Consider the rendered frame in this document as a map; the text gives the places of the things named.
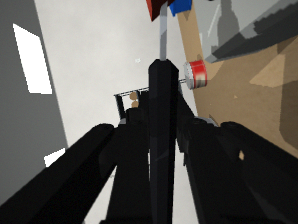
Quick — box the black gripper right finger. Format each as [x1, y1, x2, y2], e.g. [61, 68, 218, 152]
[176, 91, 298, 224]

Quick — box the blue plastic bin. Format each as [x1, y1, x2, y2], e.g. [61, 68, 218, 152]
[169, 0, 192, 16]

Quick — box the red frying pan with black handle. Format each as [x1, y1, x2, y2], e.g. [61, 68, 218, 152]
[146, 0, 179, 224]

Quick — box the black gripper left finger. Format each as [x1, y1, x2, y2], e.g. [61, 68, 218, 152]
[0, 91, 153, 224]

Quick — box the white hot plate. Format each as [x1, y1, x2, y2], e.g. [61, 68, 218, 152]
[193, 0, 298, 64]

